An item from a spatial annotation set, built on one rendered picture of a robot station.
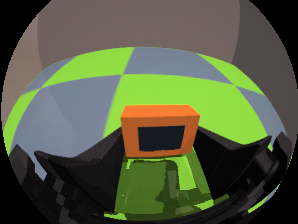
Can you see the orange block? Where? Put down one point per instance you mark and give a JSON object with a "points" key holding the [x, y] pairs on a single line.
{"points": [[158, 130]]}

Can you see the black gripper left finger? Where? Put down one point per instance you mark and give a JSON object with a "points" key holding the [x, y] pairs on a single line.
{"points": [[95, 172]]}

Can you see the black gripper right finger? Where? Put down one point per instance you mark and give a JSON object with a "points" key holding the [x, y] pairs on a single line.
{"points": [[223, 160]]}

